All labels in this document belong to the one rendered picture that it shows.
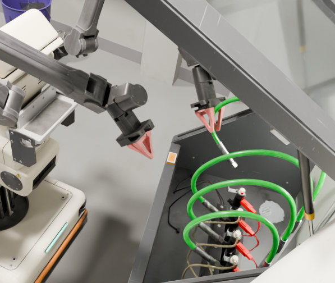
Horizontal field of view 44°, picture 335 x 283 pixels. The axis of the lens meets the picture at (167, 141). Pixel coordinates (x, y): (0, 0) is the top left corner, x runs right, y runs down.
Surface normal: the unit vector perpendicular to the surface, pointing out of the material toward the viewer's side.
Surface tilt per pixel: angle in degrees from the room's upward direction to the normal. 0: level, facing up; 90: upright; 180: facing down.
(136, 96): 42
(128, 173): 0
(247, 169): 90
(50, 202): 0
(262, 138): 90
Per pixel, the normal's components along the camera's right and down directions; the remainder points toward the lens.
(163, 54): -0.38, 0.60
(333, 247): -0.90, -0.42
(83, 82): 0.66, -0.23
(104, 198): 0.15, -0.71
